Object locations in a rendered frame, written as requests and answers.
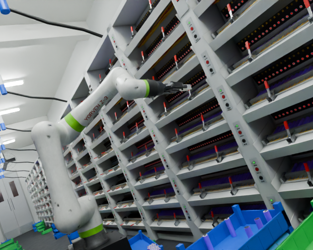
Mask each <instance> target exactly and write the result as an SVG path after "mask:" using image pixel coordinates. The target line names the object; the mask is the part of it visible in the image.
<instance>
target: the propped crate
mask: <svg viewBox="0 0 313 250"><path fill-rule="evenodd" d="M138 232H139V234H137V235H136V236H134V237H132V238H131V239H129V240H128V241H129V244H130V246H131V249H132V250H148V248H147V246H149V245H151V244H152V243H153V244H156V243H155V242H154V241H152V240H151V239H149V238H148V237H147V236H145V235H144V234H142V231H141V230H139V231H138ZM156 246H158V247H159V248H161V250H164V249H163V246H162V245H160V246H159V245H158V244H156Z"/></svg>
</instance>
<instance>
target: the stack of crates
mask: <svg viewBox="0 0 313 250"><path fill-rule="evenodd" d="M311 205H312V207H313V200H312V201H311ZM275 250H313V212H312V213H311V214H310V215H309V216H308V217H307V218H306V219H305V220H304V221H303V222H302V223H301V224H300V225H299V226H298V227H297V228H296V229H295V230H294V231H293V232H292V233H291V234H290V235H289V236H288V237H287V238H286V239H285V240H284V241H283V242H282V243H280V244H279V245H278V246H277V247H276V248H275Z"/></svg>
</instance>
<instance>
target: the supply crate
mask: <svg viewBox="0 0 313 250"><path fill-rule="evenodd" d="M273 207H274V209H268V210H269V212H270V214H271V217H272V219H271V220H270V221H268V222H267V220H266V218H265V216H264V213H263V211H264V210H241V209H240V207H239V205H238V204H235V205H233V206H232V209H233V211H234V214H232V215H231V216H230V217H228V218H230V221H231V223H232V225H233V227H234V230H235V232H236V234H237V236H236V237H232V236H231V234H230V232H229V229H228V227H227V225H226V223H225V220H224V221H223V222H221V223H220V224H219V225H217V226H216V227H214V228H213V229H212V230H210V231H209V232H208V233H206V234H208V236H209V239H210V241H211V243H212V246H213V248H214V250H267V249H268V248H269V247H270V246H271V245H272V244H273V243H275V242H276V241H277V240H278V239H279V238H280V237H281V236H282V235H283V234H284V233H285V232H286V231H287V230H288V229H289V228H290V227H291V223H290V220H289V218H288V216H287V214H286V212H285V210H284V208H283V206H282V203H281V202H280V201H279V202H275V203H273ZM258 217H259V218H260V219H261V221H262V224H263V227H262V228H260V229H258V227H257V225H256V223H255V220H254V219H255V218H258ZM245 226H250V228H251V230H252V232H253V235H252V236H251V237H250V238H248V237H247V234H246V232H245V230H244V227H245ZM176 249H177V250H208V248H207V246H206V244H205V241H204V239H203V236H202V237H201V238H200V239H198V240H197V241H195V242H194V243H193V244H191V245H190V246H189V247H187V248H185V247H184V244H178V245H177V246H176Z"/></svg>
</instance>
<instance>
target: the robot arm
mask: <svg viewBox="0 0 313 250"><path fill-rule="evenodd" d="M191 89H192V88H191V84H183V83H181V82H173V81H171V82H170V83H169V84H168V83H165V84H163V83H162V82H161V81H155V80H149V79H147V80H139V79H134V78H133V77H132V76H131V75H130V74H129V73H128V71H127V70H126V69H125V68H123V67H116V68H114V69H112V70H111V72H110V73H109V74H108V75H107V77H106V78H105V79H104V80H103V82H102V83H101V84H100V85H99V86H98V87H97V88H96V89H95V90H94V91H93V92H92V93H91V94H90V95H89V96H88V97H87V98H86V99H85V100H84V101H83V102H81V103H80V104H79V105H78V106H77V107H75V108H74V109H73V110H72V111H71V112H69V113H68V114H67V115H66V116H65V117H64V118H63V119H62V120H61V121H60V122H59V123H58V124H57V123H52V122H48V121H43V122H39V123H37V124H36V125H35V126H34V127H33V129H32V131H31V138H32V141H33V143H34V145H35V147H36V150H37V152H38V155H39V158H40V161H41V164H42V167H43V170H44V173H45V177H46V180H47V184H48V188H49V193H50V198H51V204H52V209H53V217H54V224H55V227H56V229H57V230H58V231H59V232H61V233H64V234H71V233H74V232H75V231H78V234H79V236H80V237H79V238H77V239H74V240H72V244H71V245H69V246H68V248H67V249H65V250H92V249H95V248H97V247H99V246H101V245H103V244H105V243H106V242H107V241H109V239H110V238H109V236H108V235H107V234H106V232H105V230H104V228H103V222H102V219H101V216H100V212H99V209H98V206H97V203H96V200H95V197H94V196H93V195H86V196H82V197H80V198H78V199H77V197H76V194H75V192H74V189H73V186H72V184H71V181H70V177H69V174H68V171H67V168H66V164H65V160H64V155H63V151H62V146H66V145H69V144H70V143H72V142H73V141H74V140H75V139H76V137H77V136H78V135H79V134H80V133H81V132H82V131H83V130H84V129H85V127H86V126H87V125H88V124H89V123H90V121H91V120H92V119H93V117H94V116H95V115H96V114H97V113H98V111H99V110H100V109H101V108H102V107H103V106H104V105H105V104H106V103H107V102H108V101H109V100H110V99H111V98H112V97H113V96H114V95H115V94H116V93H118V92H119V94H120V96H121V97H122V98H123V99H125V100H129V101H130V100H135V99H139V98H152V100H154V97H156V96H160V95H163V94H171V93H176V92H179V91H188V90H191Z"/></svg>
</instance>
